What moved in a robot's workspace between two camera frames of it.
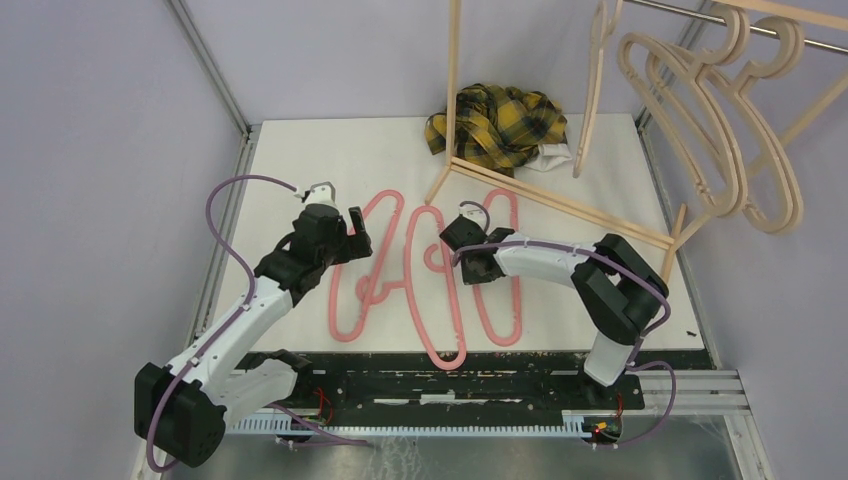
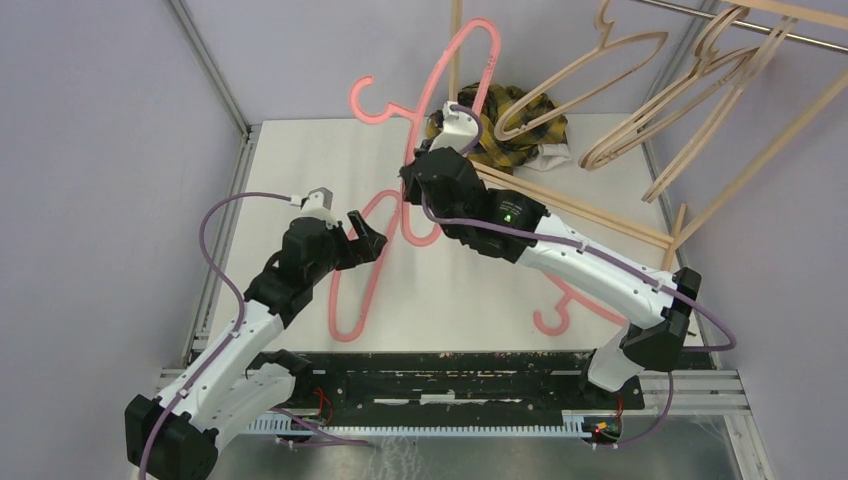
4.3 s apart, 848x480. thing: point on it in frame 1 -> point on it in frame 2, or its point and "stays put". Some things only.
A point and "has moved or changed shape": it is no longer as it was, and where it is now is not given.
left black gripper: [353, 245] stays put
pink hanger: [476, 289] -> [571, 295]
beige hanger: [699, 129] -> [719, 70]
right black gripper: [472, 277] -> [413, 187]
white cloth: [549, 156] stays put
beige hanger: [600, 32] has moved or changed shape
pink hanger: [369, 290] -> [412, 113]
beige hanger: [694, 70] -> [588, 157]
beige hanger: [770, 184] -> [728, 108]
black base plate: [453, 387] stays put
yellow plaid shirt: [498, 128] stays put
